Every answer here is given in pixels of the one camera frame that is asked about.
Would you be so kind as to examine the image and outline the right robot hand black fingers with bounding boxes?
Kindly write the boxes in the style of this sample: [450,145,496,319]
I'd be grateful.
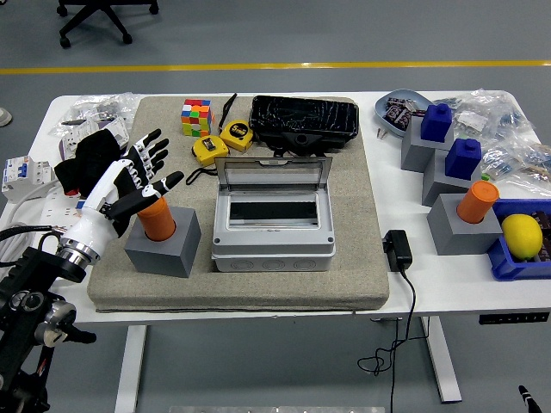
[517,385,551,413]

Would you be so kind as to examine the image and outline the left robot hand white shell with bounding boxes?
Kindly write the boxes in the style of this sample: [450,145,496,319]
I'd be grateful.
[61,128,186,256]

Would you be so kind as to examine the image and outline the orange cylinder battery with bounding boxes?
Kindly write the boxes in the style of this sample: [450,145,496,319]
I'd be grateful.
[455,180,500,225]
[137,195,177,241]

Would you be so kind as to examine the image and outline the grey block with round hole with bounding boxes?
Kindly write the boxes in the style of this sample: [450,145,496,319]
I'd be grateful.
[426,193,505,257]
[123,206,202,280]

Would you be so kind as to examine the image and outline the grey electrical box clear lid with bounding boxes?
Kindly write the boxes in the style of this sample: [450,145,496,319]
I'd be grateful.
[210,155,337,274]

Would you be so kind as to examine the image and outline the white power strip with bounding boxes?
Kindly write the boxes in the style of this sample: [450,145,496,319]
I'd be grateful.
[25,184,90,236]

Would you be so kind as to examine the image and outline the black cloth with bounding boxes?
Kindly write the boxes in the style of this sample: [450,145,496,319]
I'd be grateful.
[53,130,124,199]

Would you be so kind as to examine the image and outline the white socket pack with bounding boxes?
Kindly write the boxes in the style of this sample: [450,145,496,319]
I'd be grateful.
[58,118,130,160]

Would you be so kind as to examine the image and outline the black table control panel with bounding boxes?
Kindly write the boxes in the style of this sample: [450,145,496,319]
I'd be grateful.
[478,312,551,327]

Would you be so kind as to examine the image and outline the white circuit breaker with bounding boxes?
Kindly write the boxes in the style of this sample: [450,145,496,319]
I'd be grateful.
[0,155,56,203]

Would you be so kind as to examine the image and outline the white table leg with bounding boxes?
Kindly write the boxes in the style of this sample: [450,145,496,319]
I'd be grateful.
[419,316,464,404]
[114,324,148,413]

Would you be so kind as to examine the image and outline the clear bag of parts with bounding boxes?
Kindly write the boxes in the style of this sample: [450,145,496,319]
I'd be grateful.
[480,139,551,187]
[49,92,141,139]
[432,89,537,143]

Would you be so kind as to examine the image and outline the yellow tape measure black window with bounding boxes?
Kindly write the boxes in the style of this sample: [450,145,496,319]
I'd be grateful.
[185,134,231,187]

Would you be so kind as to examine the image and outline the blue plastic bin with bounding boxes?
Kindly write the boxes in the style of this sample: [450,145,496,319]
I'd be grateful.
[486,198,551,283]

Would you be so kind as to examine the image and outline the yellow tape measure round label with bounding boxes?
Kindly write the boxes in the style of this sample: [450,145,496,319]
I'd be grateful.
[218,92,255,152]

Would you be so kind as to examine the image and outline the yellow lemon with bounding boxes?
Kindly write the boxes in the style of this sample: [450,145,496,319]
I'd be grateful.
[501,213,544,262]

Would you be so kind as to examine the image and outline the grey-brown mat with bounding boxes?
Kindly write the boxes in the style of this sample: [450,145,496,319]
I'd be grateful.
[87,95,391,314]

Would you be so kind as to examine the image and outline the dark packets in bin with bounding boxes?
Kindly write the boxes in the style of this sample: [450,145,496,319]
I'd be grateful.
[533,209,551,264]

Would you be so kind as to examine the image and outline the black office chair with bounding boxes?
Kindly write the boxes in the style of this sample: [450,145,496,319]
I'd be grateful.
[56,0,159,49]

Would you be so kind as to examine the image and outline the black power adapter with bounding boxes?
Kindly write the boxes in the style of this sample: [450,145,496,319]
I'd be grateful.
[382,229,413,273]

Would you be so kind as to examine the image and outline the black glossy case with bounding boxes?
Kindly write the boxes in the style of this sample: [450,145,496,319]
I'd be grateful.
[248,95,361,163]

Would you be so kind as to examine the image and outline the blue plastic block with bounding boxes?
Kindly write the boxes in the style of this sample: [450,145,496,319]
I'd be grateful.
[419,102,454,143]
[443,137,482,181]

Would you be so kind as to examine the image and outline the blue-grey dish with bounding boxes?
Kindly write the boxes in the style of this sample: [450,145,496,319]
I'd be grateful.
[374,89,434,139]

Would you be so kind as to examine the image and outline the dark snack packet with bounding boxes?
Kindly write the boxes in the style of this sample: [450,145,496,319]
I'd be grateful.
[387,96,427,117]
[384,102,412,129]

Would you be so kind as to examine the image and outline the black adapter cord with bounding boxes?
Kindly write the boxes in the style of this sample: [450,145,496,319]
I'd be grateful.
[357,268,418,413]

